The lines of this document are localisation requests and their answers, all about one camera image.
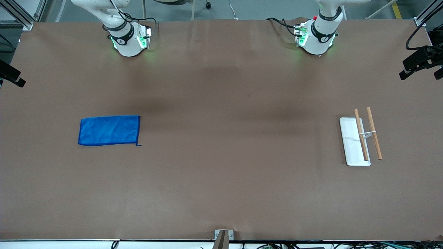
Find black arm base cable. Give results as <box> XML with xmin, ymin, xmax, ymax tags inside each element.
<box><xmin>104</xmin><ymin>0</ymin><xmax>159</xmax><ymax>35</ymax></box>
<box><xmin>266</xmin><ymin>17</ymin><xmax>301</xmax><ymax>37</ymax></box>

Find white thin pole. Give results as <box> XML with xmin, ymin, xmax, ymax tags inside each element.
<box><xmin>365</xmin><ymin>0</ymin><xmax>398</xmax><ymax>19</ymax></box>

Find aluminium frame profile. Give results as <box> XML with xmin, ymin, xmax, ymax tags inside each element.
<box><xmin>414</xmin><ymin>0</ymin><xmax>443</xmax><ymax>27</ymax></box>
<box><xmin>0</xmin><ymin>0</ymin><xmax>47</xmax><ymax>31</ymax></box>

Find blue microfibre towel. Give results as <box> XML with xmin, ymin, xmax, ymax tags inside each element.
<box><xmin>78</xmin><ymin>115</ymin><xmax>142</xmax><ymax>147</ymax></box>

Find black right arm base cable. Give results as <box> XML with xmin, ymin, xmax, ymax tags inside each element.
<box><xmin>104</xmin><ymin>0</ymin><xmax>159</xmax><ymax>35</ymax></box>

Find black left arm base cable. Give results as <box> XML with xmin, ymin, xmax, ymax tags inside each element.
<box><xmin>266</xmin><ymin>17</ymin><xmax>301</xmax><ymax>37</ymax></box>

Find brown table cover sheet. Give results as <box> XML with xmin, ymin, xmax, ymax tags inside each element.
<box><xmin>0</xmin><ymin>17</ymin><xmax>443</xmax><ymax>241</ymax></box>

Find grey office chair base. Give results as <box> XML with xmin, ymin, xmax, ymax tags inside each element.
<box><xmin>142</xmin><ymin>0</ymin><xmax>212</xmax><ymax>20</ymax></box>

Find white towel rack wooden bars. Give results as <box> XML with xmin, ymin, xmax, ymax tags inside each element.
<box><xmin>339</xmin><ymin>107</ymin><xmax>383</xmax><ymax>166</ymax></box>

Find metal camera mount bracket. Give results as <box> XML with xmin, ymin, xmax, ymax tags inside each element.
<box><xmin>213</xmin><ymin>229</ymin><xmax>234</xmax><ymax>249</ymax></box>

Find dark cable bundle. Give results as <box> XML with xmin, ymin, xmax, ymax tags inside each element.
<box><xmin>242</xmin><ymin>241</ymin><xmax>443</xmax><ymax>249</ymax></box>

